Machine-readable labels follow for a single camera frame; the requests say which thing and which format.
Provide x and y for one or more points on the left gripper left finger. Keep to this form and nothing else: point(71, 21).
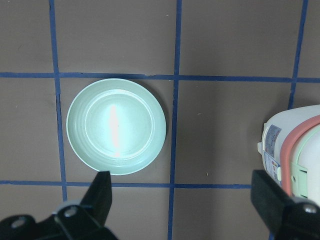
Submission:
point(97, 201)

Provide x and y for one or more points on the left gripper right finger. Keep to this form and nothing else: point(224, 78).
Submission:
point(270, 201)

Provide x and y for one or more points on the green plate near left arm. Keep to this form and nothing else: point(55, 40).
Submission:
point(116, 125)

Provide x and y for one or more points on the white rice cooker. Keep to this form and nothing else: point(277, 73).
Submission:
point(290, 150)

